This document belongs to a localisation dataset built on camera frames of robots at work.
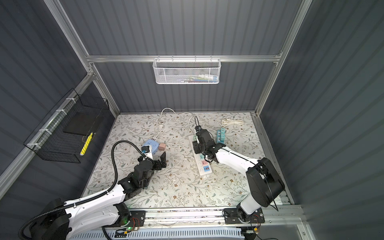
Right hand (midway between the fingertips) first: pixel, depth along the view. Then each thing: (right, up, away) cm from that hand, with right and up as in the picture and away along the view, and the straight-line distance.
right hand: (198, 143), depth 89 cm
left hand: (-23, -5, -8) cm, 25 cm away
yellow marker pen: (-53, -1, -23) cm, 58 cm away
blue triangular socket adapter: (-29, -2, +10) cm, 31 cm away
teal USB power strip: (+15, +4, +11) cm, 19 cm away
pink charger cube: (-24, -3, +10) cm, 26 cm away
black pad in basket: (-59, +12, -15) cm, 62 cm away
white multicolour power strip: (+3, -15, -1) cm, 15 cm away
